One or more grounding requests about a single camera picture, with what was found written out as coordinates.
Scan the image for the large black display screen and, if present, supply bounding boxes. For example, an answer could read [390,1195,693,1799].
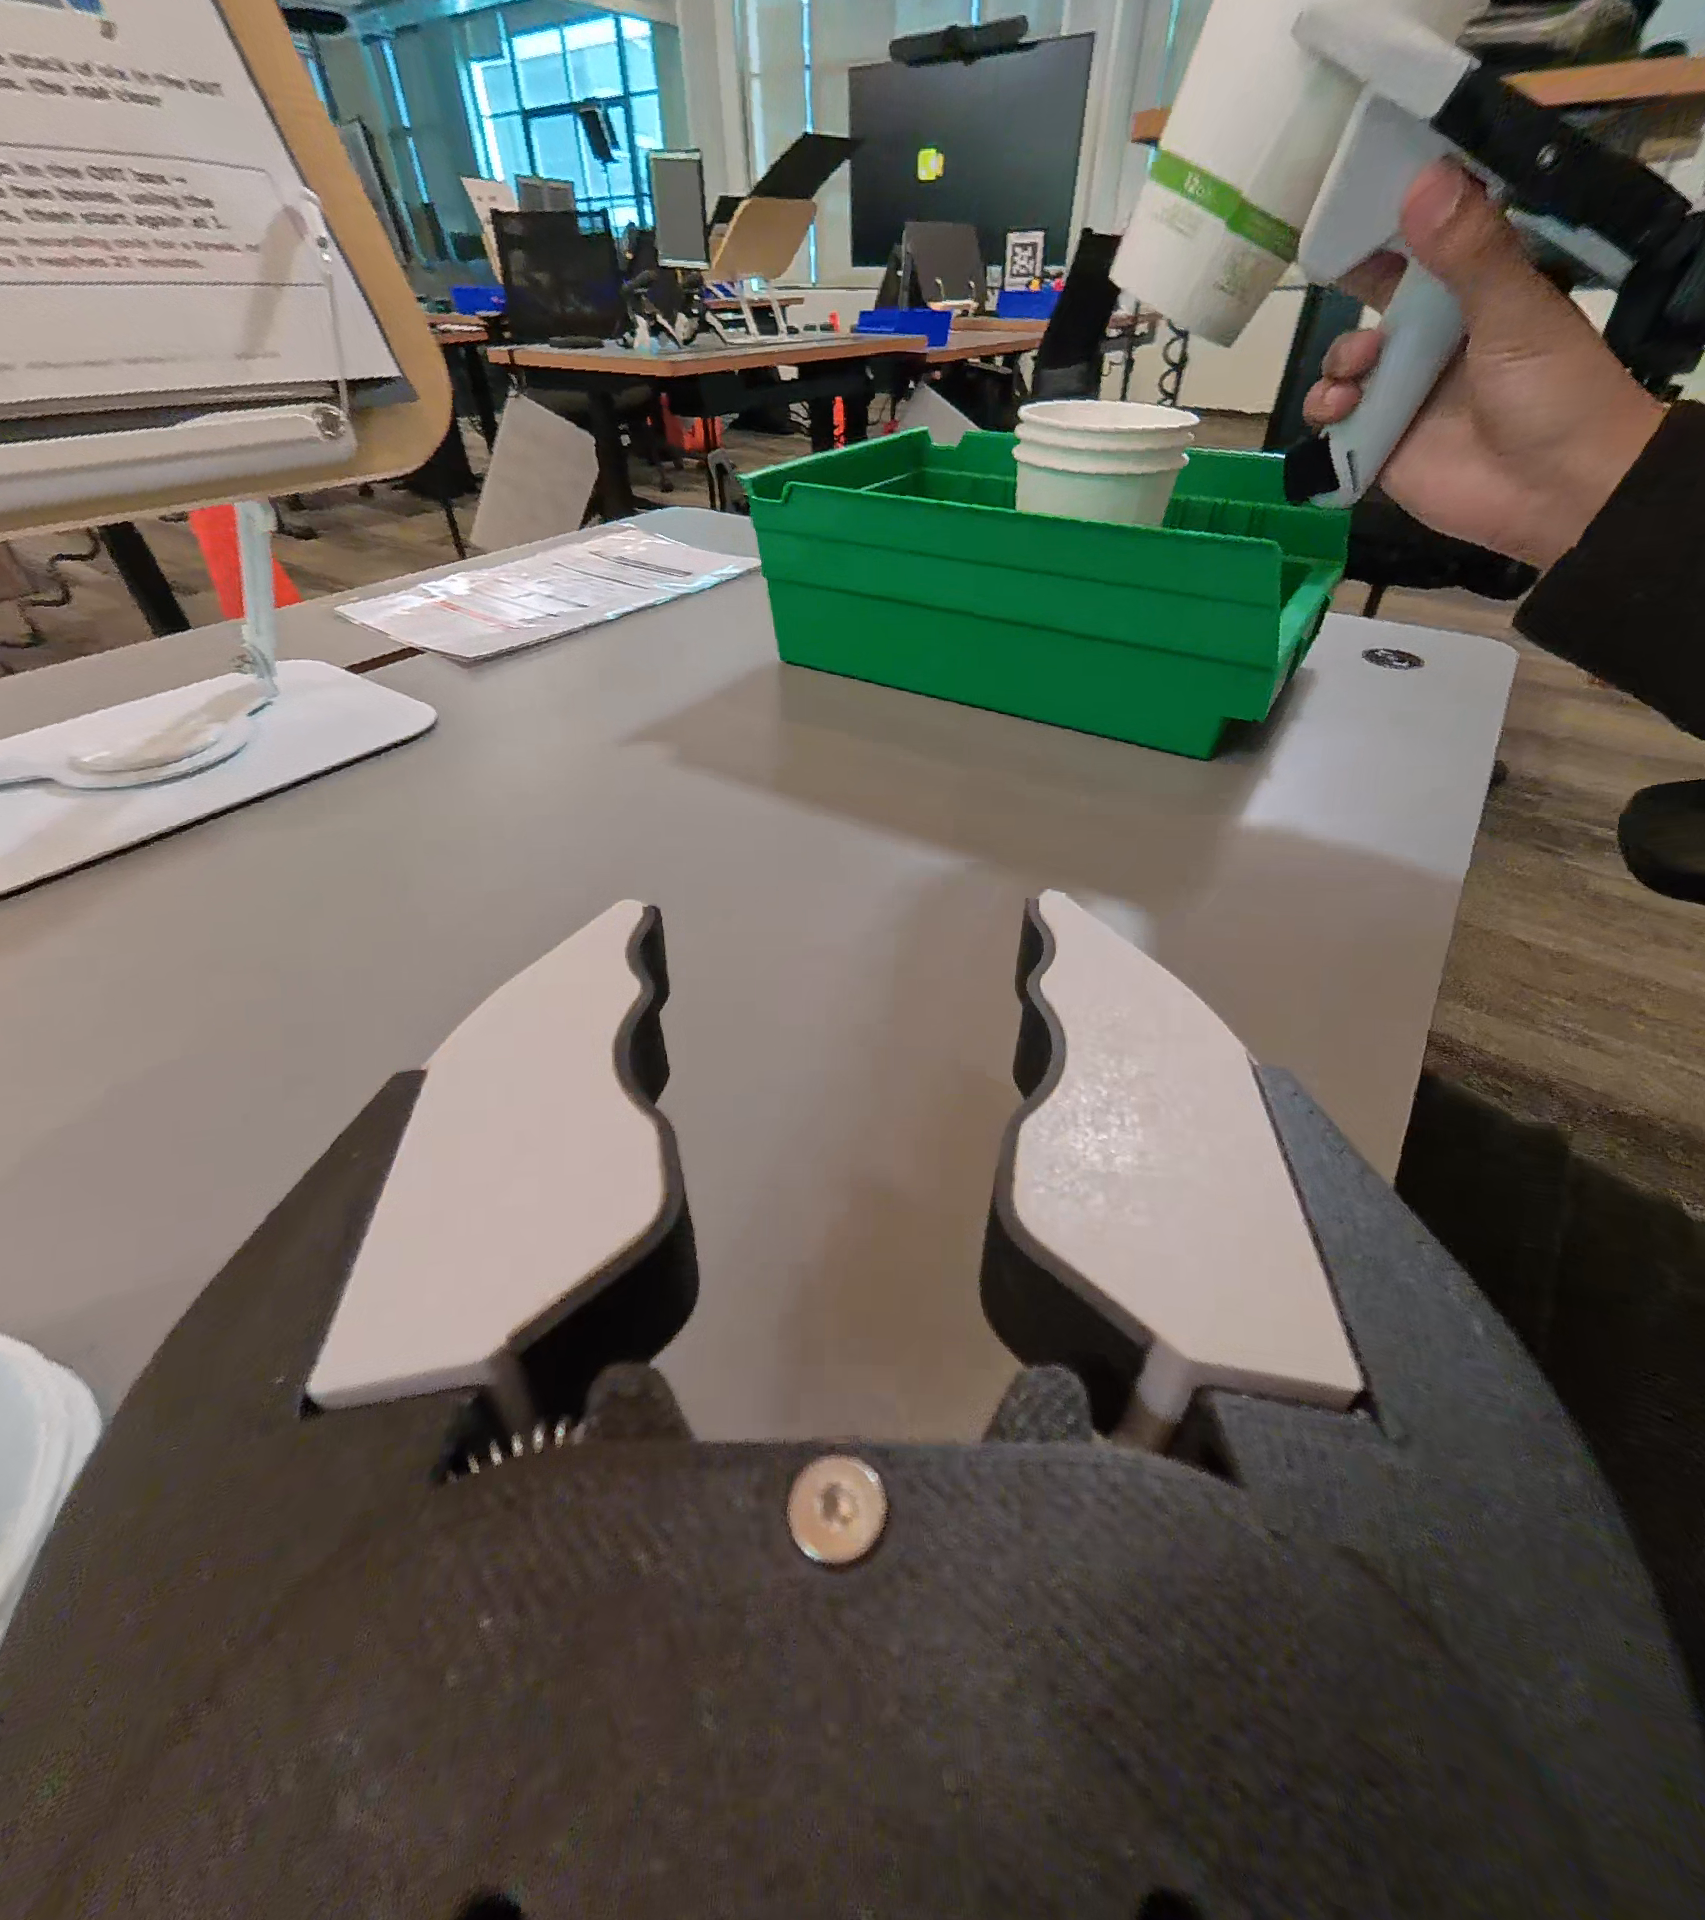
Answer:
[846,23,1099,275]

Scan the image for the grey desk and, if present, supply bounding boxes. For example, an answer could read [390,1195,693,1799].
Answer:
[0,506,1524,1920]

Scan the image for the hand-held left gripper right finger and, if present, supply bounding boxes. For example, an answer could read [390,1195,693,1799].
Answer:
[982,889,1369,1454]

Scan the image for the raised wooden edged table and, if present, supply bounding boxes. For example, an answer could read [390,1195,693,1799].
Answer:
[1130,54,1705,159]

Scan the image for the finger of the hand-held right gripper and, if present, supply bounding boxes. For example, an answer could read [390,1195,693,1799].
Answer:
[1292,0,1484,289]

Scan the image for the person's right hand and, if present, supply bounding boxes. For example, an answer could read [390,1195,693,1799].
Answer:
[1303,161,1674,570]

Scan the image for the printed instruction sheet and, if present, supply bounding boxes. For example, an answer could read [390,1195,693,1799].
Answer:
[0,0,404,421]

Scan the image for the orange traffic cone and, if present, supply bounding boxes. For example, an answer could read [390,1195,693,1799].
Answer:
[187,503,302,609]

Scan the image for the grey tilted board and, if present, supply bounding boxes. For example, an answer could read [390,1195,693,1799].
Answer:
[469,393,598,555]

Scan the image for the wooden table black legs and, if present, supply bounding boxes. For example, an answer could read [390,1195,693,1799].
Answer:
[489,324,1052,523]

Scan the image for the person's dark clothing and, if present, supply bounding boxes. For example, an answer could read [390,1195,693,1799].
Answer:
[1394,1068,1705,1920]

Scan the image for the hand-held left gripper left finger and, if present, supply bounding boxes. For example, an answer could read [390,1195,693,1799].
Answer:
[302,900,702,1464]

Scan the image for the wooden document stand white base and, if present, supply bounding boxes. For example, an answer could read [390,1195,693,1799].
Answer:
[0,0,452,912]

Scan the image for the green plastic box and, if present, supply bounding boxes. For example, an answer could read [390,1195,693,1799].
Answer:
[740,427,1350,764]

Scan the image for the laminated paper sheet red label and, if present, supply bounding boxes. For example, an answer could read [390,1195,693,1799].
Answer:
[334,529,764,663]

